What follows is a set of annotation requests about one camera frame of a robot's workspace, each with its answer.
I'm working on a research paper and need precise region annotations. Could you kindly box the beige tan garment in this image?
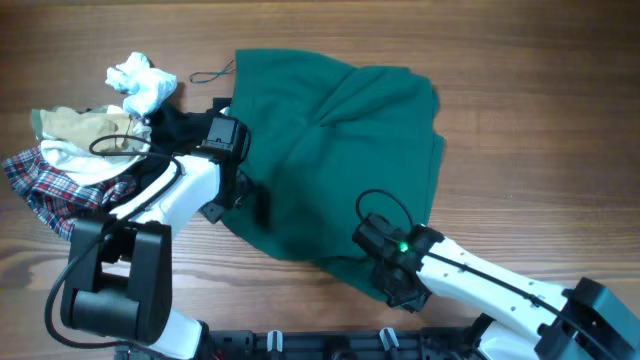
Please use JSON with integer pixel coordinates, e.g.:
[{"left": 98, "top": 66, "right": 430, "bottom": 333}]
[{"left": 39, "top": 107, "right": 141, "bottom": 151}]

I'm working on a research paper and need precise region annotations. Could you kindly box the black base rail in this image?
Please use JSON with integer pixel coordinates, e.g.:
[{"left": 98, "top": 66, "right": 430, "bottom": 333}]
[{"left": 195, "top": 327, "right": 486, "bottom": 360}]

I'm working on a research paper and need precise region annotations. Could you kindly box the white folded garment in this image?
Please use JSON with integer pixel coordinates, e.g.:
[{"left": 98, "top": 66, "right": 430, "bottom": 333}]
[{"left": 40, "top": 133, "right": 145, "bottom": 186}]

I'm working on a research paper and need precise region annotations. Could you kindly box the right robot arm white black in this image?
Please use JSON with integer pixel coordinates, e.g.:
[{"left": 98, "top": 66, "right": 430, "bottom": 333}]
[{"left": 352, "top": 214, "right": 639, "bottom": 359}]

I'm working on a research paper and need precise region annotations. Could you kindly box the plaid red blue shirt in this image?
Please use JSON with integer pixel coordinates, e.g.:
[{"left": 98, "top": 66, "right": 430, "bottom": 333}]
[{"left": 2, "top": 147, "right": 136, "bottom": 241}]

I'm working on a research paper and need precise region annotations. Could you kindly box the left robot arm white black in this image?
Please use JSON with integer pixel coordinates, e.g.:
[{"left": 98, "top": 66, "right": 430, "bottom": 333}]
[{"left": 45, "top": 115, "right": 251, "bottom": 359}]

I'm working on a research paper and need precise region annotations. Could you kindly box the black garment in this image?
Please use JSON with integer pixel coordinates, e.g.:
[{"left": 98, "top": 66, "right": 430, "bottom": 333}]
[{"left": 102, "top": 97, "right": 236, "bottom": 211}]

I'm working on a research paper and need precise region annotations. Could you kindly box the dark green cloth garment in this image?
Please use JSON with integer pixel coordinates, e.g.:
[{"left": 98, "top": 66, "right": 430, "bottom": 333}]
[{"left": 222, "top": 49, "right": 445, "bottom": 300}]

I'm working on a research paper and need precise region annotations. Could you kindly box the white crumpled cloth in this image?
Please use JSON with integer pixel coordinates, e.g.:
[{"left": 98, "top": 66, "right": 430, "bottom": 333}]
[{"left": 105, "top": 52, "right": 178, "bottom": 117}]

